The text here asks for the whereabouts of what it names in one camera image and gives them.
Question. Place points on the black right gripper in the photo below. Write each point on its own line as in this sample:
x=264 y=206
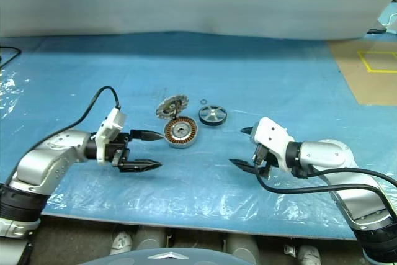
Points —
x=263 y=156

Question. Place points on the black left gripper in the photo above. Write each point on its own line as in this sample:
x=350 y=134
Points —
x=119 y=147

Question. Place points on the motor stator with copper windings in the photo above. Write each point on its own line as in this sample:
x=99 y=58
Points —
x=181 y=136

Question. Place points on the silver toothed motor plate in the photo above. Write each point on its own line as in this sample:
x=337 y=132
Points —
x=167 y=106

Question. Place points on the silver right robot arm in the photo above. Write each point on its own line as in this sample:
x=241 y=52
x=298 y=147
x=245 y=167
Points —
x=328 y=153

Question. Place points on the black silver spoked motor cap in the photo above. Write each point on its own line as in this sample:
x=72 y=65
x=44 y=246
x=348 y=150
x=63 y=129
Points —
x=211 y=114

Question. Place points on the grey rounded cylinder shape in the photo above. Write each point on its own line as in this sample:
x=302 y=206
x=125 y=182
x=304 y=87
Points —
x=149 y=238
x=242 y=248

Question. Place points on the blue foam table mat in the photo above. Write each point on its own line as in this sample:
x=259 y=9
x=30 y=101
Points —
x=217 y=66

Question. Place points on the white shoe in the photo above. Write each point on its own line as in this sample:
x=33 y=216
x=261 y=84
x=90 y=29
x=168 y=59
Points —
x=121 y=241
x=310 y=255

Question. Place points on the grey robot torso silver chevron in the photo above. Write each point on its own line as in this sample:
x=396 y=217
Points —
x=161 y=257

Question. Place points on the brown cardboard sheet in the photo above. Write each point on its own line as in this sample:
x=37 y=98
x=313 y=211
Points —
x=350 y=69

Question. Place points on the small black flat device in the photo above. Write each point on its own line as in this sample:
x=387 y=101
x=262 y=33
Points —
x=376 y=31

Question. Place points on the light blue foam sheet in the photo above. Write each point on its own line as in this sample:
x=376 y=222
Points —
x=387 y=13

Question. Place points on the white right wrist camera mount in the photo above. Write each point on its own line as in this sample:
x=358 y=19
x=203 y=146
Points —
x=273 y=134

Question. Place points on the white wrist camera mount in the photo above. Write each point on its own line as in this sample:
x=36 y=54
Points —
x=107 y=128
x=273 y=134

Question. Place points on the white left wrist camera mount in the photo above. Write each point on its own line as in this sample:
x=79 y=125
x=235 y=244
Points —
x=107 y=128

